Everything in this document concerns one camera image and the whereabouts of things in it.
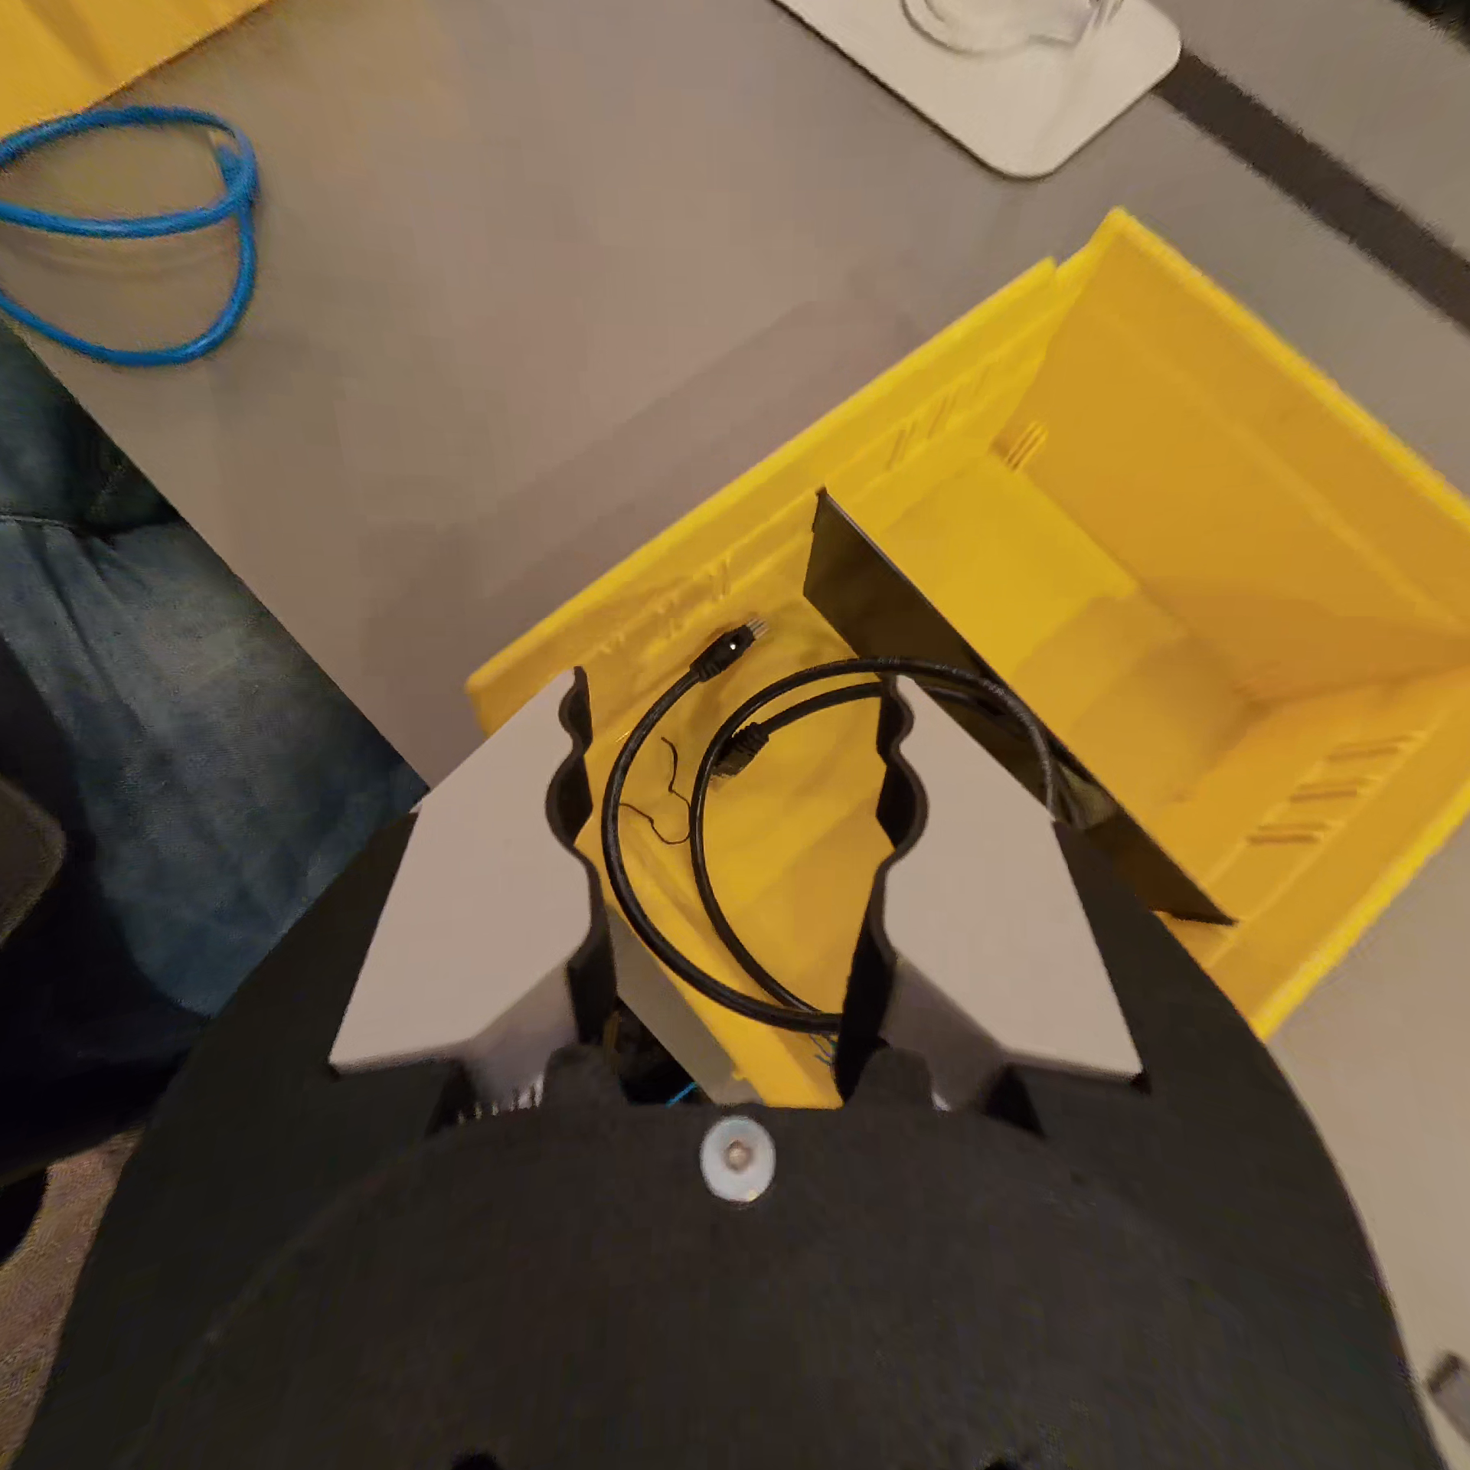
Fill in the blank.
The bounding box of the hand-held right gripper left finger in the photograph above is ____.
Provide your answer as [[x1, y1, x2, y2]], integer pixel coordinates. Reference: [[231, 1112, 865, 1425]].
[[329, 669, 625, 1112]]

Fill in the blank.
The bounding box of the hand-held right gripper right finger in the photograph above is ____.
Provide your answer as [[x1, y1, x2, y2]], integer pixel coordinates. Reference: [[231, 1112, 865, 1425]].
[[837, 674, 1148, 1112]]

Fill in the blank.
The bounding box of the black ethernet cable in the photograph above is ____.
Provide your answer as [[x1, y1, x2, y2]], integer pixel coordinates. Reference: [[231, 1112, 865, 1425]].
[[601, 620, 1064, 1037]]

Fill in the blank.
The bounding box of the yellow plastic bin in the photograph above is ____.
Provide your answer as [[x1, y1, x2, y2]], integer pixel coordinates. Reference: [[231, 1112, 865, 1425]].
[[466, 207, 1470, 1110], [0, 0, 273, 141]]

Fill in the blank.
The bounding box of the blue ethernet cable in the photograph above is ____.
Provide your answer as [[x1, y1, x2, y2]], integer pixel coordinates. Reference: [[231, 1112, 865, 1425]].
[[0, 106, 261, 370]]

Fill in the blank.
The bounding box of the black bin divider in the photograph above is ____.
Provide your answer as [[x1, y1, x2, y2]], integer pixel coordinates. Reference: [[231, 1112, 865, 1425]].
[[802, 489, 1239, 928]]

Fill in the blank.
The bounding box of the person's leg in jeans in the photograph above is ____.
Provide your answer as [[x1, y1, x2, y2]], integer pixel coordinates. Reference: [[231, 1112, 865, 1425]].
[[0, 323, 433, 1150]]

